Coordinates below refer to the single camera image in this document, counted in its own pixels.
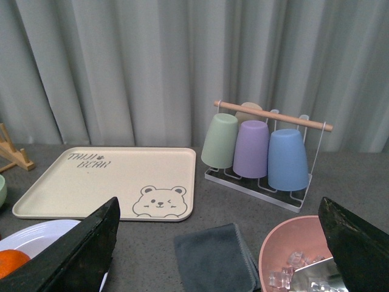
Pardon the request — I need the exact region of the green plastic cup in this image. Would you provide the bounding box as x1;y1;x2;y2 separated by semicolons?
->
201;113;238;169

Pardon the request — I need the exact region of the pink bowl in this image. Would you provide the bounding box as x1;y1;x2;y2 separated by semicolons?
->
259;215;332;291

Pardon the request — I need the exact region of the white round plate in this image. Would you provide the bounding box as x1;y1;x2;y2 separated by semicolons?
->
1;220;107;291

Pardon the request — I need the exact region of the white wire cup rack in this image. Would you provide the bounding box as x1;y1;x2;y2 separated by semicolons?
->
204;100;333;213

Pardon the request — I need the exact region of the grey curtain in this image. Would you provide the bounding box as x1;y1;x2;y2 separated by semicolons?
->
1;1;388;153

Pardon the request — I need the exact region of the orange fruit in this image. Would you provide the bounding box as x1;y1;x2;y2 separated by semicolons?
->
0;249;30;278

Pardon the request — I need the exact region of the metal ice scoop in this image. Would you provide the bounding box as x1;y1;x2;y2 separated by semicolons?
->
290;257;348;291

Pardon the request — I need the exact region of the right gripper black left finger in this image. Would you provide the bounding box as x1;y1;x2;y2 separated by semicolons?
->
1;196;120;291

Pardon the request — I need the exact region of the blue plastic cup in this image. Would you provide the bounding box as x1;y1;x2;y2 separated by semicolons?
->
267;129;309;192

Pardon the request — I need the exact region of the beige plastic cup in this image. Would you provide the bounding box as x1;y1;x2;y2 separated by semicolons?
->
235;102;263;125

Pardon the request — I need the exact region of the wooden peg drying rack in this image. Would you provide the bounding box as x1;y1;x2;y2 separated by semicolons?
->
1;123;35;173

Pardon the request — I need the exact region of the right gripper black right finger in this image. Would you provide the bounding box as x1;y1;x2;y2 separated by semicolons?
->
318;197;388;291

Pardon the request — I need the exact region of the grey folded cloth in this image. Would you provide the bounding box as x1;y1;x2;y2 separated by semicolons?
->
174;223;261;292

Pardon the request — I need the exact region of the purple plastic cup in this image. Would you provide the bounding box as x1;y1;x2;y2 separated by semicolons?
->
233;120;269;179

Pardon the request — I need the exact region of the beige bear serving tray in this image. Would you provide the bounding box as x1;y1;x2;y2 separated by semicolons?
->
12;147;196;221

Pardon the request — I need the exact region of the light green bowl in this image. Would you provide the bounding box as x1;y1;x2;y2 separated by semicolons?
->
0;175;7;207

